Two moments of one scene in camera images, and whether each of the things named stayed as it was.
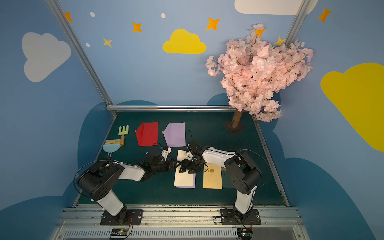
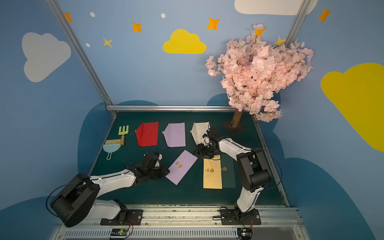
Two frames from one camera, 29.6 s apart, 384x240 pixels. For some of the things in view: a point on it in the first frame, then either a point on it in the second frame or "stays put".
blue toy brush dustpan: x=112 y=145 stays put
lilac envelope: x=174 y=134 stays put
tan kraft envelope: x=212 y=176 stays put
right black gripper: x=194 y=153 -> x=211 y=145
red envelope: x=147 y=134 stays put
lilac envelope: x=193 y=186 -> x=181 y=166
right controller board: x=244 y=233 stays put
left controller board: x=119 y=232 stays put
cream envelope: x=184 y=179 -> x=198 y=129
